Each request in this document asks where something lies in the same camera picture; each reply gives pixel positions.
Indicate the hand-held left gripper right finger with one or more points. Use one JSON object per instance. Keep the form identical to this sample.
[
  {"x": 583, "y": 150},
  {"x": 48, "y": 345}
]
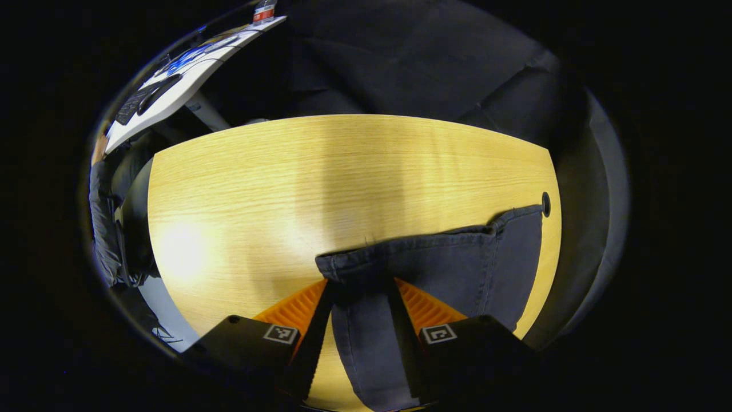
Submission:
[{"x": 413, "y": 349}]

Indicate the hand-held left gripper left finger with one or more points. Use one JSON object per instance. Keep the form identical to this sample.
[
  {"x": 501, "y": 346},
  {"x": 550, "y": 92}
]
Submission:
[{"x": 309, "y": 360}]

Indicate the dark grey jeans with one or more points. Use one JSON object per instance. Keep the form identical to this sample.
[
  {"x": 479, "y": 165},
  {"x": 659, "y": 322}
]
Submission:
[{"x": 457, "y": 263}]

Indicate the black chair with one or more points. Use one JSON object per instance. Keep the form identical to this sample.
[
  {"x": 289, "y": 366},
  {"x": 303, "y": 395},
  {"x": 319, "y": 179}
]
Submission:
[{"x": 106, "y": 229}]

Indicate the black backdrop cloth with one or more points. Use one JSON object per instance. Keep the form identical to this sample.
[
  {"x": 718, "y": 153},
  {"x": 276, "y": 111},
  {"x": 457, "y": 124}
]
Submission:
[{"x": 400, "y": 57}]

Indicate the white desk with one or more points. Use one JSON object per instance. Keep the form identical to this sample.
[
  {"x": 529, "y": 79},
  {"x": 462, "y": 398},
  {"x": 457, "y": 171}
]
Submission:
[{"x": 197, "y": 77}]

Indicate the black keyboard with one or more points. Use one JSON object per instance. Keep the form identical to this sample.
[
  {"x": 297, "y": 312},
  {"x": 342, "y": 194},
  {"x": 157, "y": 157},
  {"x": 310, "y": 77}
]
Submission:
[{"x": 140, "y": 103}]

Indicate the red label bottle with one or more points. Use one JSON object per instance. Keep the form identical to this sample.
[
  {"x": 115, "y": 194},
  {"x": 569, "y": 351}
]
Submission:
[{"x": 265, "y": 12}]

